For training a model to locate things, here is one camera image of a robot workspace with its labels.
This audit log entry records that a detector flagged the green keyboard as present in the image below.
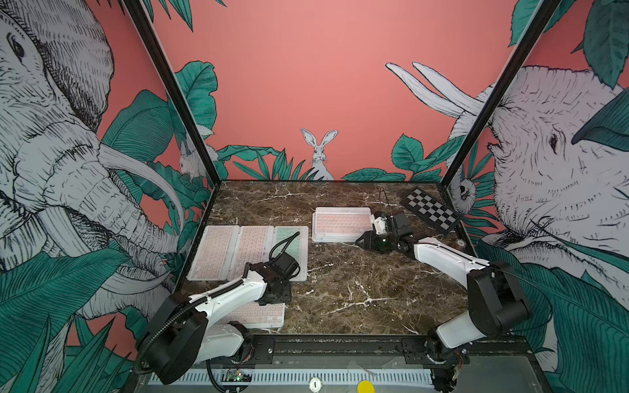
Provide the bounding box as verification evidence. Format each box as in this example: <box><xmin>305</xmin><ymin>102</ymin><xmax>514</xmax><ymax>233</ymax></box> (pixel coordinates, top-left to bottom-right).
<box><xmin>312</xmin><ymin>232</ymin><xmax>364</xmax><ymax>243</ymax></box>
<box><xmin>273</xmin><ymin>226</ymin><xmax>309</xmax><ymax>283</ymax></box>

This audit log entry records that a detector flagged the pink keyboard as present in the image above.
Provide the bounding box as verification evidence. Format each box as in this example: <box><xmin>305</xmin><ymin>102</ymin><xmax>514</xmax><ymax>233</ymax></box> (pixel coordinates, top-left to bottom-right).
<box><xmin>313</xmin><ymin>207</ymin><xmax>372</xmax><ymax>237</ymax></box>
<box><xmin>217</xmin><ymin>302</ymin><xmax>285</xmax><ymax>329</ymax></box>
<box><xmin>187</xmin><ymin>225</ymin><xmax>240</xmax><ymax>281</ymax></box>
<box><xmin>228</xmin><ymin>226</ymin><xmax>274</xmax><ymax>280</ymax></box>

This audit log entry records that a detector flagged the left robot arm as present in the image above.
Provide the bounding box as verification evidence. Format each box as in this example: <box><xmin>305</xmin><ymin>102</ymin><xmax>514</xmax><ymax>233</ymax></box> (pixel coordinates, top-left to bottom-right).
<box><xmin>133</xmin><ymin>252</ymin><xmax>300</xmax><ymax>385</ymax></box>

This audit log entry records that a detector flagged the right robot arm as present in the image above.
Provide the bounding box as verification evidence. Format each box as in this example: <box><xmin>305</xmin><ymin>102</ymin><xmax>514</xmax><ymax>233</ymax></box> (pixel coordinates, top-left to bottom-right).
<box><xmin>355</xmin><ymin>211</ymin><xmax>533</xmax><ymax>365</ymax></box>

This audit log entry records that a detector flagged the checkerboard calibration plate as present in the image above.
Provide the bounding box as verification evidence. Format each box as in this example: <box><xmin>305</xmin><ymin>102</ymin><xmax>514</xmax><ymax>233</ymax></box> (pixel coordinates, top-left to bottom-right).
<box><xmin>401</xmin><ymin>188</ymin><xmax>460</xmax><ymax>235</ymax></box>

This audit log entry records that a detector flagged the white vented strip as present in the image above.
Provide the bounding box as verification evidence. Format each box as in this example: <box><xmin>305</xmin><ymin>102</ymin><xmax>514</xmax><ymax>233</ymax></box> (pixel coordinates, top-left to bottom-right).
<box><xmin>146</xmin><ymin>367</ymin><xmax>434</xmax><ymax>386</ymax></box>

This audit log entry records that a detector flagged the yellow round button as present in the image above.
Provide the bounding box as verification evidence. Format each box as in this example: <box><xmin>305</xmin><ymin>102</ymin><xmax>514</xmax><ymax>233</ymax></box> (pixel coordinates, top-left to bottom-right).
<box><xmin>356</xmin><ymin>381</ymin><xmax>375</xmax><ymax>393</ymax></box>

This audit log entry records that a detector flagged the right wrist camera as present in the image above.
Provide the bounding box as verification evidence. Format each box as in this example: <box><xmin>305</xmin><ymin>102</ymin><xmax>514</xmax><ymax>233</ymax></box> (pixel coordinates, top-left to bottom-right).
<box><xmin>371</xmin><ymin>217</ymin><xmax>388</xmax><ymax>236</ymax></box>

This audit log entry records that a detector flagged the black mounting rail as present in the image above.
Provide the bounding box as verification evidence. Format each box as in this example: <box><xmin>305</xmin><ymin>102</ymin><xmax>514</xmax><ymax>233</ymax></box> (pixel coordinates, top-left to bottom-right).
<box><xmin>134</xmin><ymin>333</ymin><xmax>534</xmax><ymax>367</ymax></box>

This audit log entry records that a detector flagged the black frame post right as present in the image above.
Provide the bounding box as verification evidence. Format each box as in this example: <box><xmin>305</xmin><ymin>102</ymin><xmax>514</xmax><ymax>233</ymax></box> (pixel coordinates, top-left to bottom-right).
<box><xmin>440</xmin><ymin>0</ymin><xmax>560</xmax><ymax>188</ymax></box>

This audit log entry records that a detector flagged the black frame post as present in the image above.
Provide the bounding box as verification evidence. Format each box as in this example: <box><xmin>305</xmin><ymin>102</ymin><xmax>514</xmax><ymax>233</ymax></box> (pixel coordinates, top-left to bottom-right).
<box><xmin>123</xmin><ymin>0</ymin><xmax>221</xmax><ymax>188</ymax></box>
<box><xmin>440</xmin><ymin>0</ymin><xmax>560</xmax><ymax>188</ymax></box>

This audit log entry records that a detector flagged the black frame post left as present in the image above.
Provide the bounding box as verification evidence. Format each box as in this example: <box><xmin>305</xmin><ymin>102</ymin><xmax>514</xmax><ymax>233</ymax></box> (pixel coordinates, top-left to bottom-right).
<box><xmin>123</xmin><ymin>0</ymin><xmax>221</xmax><ymax>188</ymax></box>

